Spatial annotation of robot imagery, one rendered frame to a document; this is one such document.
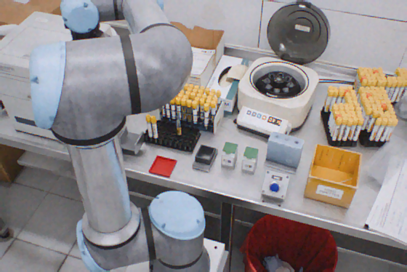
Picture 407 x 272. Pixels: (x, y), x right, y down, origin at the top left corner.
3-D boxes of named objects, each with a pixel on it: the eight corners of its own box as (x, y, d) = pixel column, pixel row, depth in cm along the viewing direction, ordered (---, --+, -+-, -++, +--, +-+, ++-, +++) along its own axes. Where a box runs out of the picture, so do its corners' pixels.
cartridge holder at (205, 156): (192, 167, 132) (192, 160, 129) (202, 148, 138) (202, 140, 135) (208, 172, 131) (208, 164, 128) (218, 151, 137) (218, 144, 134)
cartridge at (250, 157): (240, 171, 131) (242, 156, 126) (244, 160, 134) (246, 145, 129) (254, 174, 130) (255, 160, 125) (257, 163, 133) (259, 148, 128)
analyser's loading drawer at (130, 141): (78, 140, 138) (75, 128, 134) (89, 126, 142) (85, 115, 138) (136, 154, 133) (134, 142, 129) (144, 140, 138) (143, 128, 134)
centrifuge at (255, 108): (224, 124, 145) (226, 97, 136) (257, 76, 164) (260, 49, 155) (291, 147, 138) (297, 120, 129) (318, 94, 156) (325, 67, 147)
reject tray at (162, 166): (148, 172, 131) (148, 170, 130) (157, 156, 135) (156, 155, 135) (168, 177, 129) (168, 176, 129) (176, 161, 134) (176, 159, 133)
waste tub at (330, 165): (302, 198, 124) (308, 176, 117) (309, 164, 133) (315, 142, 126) (349, 209, 121) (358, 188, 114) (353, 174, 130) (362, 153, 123)
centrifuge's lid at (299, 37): (271, -5, 140) (279, -12, 146) (261, 62, 156) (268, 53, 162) (335, 10, 134) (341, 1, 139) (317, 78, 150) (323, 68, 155)
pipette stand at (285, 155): (263, 164, 133) (267, 142, 126) (270, 149, 137) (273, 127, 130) (294, 174, 130) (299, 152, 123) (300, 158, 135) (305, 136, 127)
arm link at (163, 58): (216, 41, 57) (155, -32, 97) (134, 52, 55) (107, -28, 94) (216, 116, 64) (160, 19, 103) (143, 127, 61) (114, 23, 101)
